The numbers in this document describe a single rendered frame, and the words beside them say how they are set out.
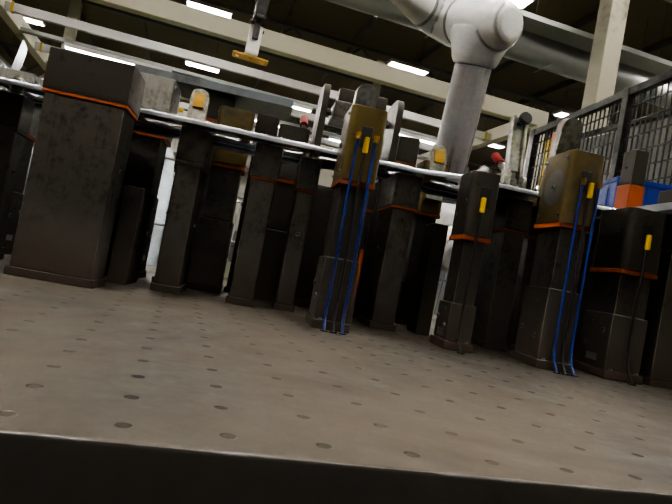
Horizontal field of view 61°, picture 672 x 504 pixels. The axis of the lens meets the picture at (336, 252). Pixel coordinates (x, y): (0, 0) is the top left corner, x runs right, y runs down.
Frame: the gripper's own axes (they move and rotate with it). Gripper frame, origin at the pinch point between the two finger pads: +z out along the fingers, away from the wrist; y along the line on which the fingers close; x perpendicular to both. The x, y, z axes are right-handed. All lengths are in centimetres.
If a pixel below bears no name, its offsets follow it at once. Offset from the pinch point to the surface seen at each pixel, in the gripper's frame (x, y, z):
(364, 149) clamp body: -17, -53, 30
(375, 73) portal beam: -184, 551, -213
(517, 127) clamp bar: -61, -19, 8
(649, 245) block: -64, -60, 35
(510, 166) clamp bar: -60, -22, 18
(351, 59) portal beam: -149, 551, -221
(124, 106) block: 18, -47, 32
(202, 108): 7.9, -14.3, 21.8
